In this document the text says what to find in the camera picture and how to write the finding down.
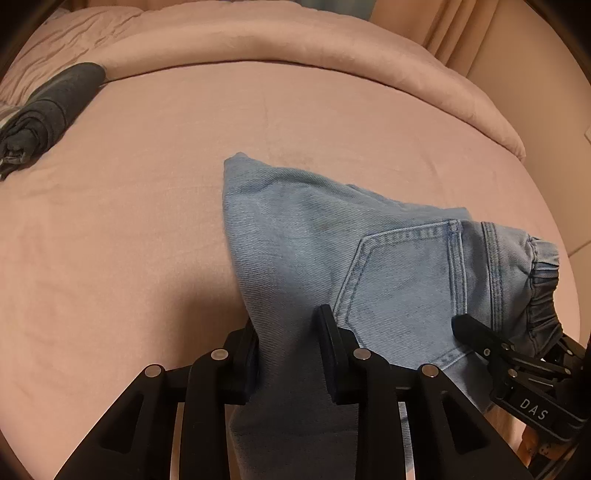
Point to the light blue denim pants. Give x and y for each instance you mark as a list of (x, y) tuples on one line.
[(314, 249)]

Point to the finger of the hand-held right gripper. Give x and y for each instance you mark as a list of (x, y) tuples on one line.
[(480, 337), (568, 350)]

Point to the beige curtain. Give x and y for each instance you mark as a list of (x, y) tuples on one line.
[(443, 32)]

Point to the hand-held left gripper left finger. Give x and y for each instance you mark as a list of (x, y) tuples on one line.
[(221, 374)]

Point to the dark grey folded cloth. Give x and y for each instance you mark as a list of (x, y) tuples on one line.
[(51, 106)]

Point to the wrinkled pink bedspread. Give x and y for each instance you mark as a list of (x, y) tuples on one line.
[(55, 46)]

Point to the pink duvet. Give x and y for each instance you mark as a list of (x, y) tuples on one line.
[(286, 37)]

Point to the pink bed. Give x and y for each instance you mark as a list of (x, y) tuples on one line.
[(138, 221)]

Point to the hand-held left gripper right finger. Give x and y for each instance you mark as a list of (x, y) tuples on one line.
[(334, 360)]

